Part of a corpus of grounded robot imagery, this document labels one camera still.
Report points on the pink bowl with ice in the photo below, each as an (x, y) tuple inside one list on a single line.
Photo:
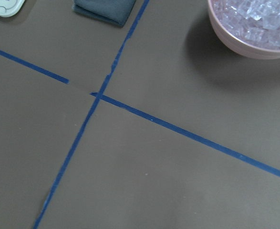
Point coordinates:
[(250, 28)]

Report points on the cream bear tray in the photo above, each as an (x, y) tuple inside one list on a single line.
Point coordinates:
[(9, 8)]

